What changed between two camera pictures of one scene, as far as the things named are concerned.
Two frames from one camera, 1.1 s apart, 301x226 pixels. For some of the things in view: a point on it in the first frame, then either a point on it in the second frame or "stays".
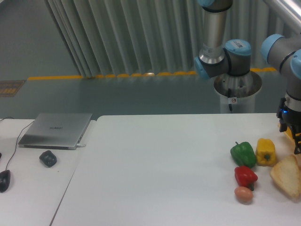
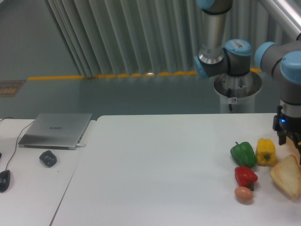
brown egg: (243, 195) stays
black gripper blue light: (293, 120) → (291, 125)
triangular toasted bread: (286, 173) stays
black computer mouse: (4, 180) stays
